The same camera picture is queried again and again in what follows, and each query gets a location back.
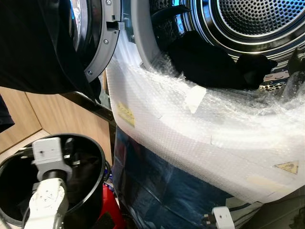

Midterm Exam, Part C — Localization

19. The clear bubble wrap sheet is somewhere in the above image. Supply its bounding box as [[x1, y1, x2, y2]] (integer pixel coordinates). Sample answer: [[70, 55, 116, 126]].
[[106, 33, 305, 204]]

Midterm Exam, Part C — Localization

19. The round grey washer door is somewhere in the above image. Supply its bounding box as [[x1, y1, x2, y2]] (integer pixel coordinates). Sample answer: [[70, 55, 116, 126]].
[[71, 0, 122, 84]]

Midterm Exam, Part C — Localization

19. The black garment in drum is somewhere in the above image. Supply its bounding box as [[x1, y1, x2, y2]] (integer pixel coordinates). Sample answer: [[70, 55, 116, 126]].
[[167, 31, 278, 90]]

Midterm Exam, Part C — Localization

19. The yellow rectangular label sticker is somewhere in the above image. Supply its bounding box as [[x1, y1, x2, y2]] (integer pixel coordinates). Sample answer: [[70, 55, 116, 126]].
[[117, 102, 136, 127]]

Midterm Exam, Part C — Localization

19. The white tape piece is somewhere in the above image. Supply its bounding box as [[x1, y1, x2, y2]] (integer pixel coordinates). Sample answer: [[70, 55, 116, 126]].
[[185, 86, 207, 114]]

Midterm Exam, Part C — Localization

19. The perforated steel washer drum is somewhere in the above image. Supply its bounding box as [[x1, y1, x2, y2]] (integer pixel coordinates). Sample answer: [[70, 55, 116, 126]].
[[150, 0, 305, 89]]

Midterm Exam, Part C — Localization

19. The dark blue washing machine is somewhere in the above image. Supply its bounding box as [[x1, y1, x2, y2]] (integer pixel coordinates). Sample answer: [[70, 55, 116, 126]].
[[102, 0, 305, 229]]

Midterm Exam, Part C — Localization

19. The yellow triangular warning sticker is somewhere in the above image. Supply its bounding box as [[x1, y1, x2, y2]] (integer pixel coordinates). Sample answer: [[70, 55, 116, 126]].
[[275, 161, 299, 175]]

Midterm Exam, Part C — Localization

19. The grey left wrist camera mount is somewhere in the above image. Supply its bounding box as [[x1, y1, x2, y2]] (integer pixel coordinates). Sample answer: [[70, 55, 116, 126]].
[[32, 137, 73, 180]]

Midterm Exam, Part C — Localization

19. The light wooden cabinet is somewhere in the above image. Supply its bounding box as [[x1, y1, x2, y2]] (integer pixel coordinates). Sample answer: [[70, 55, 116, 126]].
[[0, 86, 115, 165]]

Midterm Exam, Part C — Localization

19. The grey rubber door seal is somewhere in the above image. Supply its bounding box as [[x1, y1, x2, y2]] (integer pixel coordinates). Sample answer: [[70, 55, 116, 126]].
[[130, 0, 167, 70]]

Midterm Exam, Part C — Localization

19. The black garment draped over door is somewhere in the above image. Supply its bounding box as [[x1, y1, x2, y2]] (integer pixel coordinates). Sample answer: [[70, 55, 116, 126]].
[[0, 0, 96, 133]]

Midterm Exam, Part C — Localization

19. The black round laundry bin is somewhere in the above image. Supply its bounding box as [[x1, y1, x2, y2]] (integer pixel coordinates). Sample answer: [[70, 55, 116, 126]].
[[0, 134, 108, 228]]

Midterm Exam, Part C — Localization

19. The red plastic stool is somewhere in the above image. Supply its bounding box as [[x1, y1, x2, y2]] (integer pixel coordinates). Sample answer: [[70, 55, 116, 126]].
[[93, 184, 125, 229]]

